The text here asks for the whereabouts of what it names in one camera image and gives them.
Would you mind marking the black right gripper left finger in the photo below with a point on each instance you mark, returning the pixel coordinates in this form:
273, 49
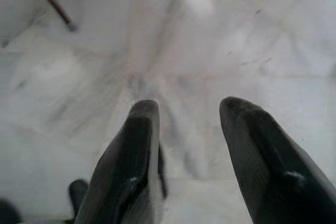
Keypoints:
123, 171

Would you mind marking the black robot right foot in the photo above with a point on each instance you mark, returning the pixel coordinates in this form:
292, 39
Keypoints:
77, 193

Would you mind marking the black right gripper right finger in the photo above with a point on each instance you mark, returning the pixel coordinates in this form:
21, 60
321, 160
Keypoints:
267, 171

